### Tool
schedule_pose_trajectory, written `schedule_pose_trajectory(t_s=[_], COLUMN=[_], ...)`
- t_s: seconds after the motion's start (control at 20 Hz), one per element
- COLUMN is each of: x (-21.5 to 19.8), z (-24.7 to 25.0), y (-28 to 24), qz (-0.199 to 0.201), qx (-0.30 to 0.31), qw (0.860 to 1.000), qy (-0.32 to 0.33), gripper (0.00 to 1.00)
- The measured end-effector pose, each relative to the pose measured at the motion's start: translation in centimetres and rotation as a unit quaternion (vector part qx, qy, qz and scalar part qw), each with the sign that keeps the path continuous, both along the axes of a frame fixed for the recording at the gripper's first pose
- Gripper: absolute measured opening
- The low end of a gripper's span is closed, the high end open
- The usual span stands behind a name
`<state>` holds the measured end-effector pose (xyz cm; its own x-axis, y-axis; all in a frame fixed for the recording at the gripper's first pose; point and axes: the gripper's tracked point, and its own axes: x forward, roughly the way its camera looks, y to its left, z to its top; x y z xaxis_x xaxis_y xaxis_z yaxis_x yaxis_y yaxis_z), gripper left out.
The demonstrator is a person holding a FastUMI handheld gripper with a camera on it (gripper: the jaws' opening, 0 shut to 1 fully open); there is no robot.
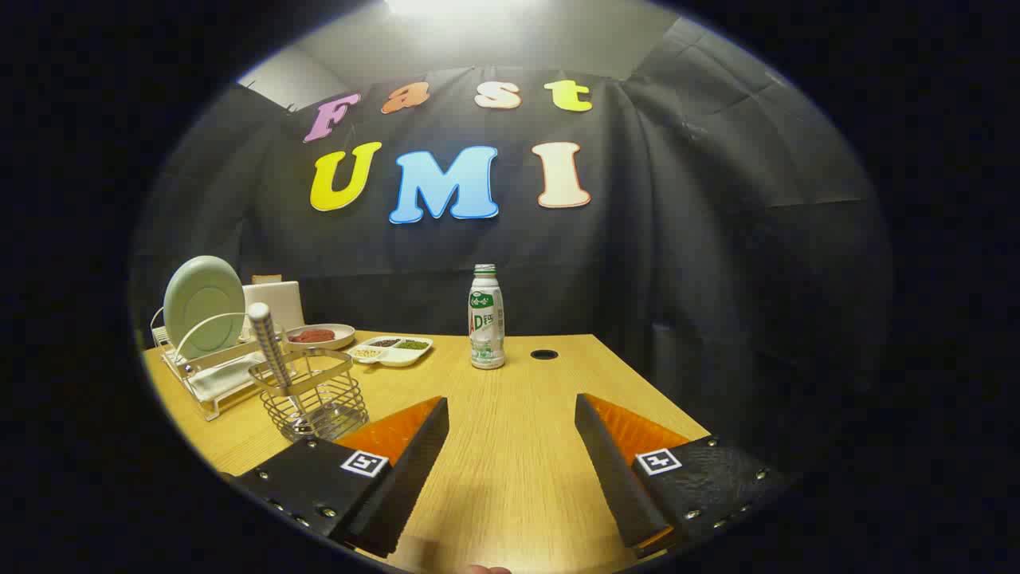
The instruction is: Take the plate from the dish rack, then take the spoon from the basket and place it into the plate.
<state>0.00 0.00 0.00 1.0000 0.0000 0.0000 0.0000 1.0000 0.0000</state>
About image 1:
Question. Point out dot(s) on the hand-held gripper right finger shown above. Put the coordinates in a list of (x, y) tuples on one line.
[(610, 478)]

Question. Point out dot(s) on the pile of green beans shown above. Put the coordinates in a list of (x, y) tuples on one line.
[(413, 344)]

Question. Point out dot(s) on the white drink bottle green label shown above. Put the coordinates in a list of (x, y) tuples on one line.
[(486, 335)]

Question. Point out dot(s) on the toast slice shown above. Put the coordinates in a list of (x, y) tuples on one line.
[(267, 279)]

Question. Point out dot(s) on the pale green plate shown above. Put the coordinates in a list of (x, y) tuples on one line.
[(203, 307)]

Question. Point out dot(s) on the white divided tray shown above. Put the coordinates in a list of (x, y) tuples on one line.
[(394, 358)]

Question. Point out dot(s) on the round beige plate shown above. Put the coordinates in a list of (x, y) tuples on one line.
[(341, 334)]

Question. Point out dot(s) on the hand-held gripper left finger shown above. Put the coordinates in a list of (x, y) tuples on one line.
[(414, 478)]

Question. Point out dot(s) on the red meat patty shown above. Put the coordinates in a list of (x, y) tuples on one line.
[(325, 335), (301, 337)]

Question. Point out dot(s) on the pile of yellow beans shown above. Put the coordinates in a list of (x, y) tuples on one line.
[(366, 352)]

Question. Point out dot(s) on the white toaster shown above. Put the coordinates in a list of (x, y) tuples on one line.
[(279, 303)]

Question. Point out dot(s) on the black backdrop cloth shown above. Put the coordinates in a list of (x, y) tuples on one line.
[(677, 239)]

